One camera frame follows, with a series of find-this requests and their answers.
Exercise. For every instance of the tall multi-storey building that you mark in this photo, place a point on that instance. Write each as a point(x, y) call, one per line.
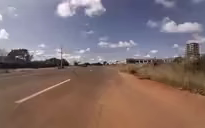
point(192, 51)

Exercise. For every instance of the row of dark trees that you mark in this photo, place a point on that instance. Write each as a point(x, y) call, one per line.
point(20, 60)

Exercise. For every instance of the long low unfinished building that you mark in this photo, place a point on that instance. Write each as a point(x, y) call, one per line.
point(146, 61)

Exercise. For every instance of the dry grass verge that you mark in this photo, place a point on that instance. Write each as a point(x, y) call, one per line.
point(176, 75)

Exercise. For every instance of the white painted lane line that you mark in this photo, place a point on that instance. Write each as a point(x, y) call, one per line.
point(43, 90)

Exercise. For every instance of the reddish brown asphalt road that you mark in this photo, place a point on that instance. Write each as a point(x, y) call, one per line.
point(100, 96)

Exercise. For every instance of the pole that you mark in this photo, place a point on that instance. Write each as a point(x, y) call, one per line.
point(61, 58)

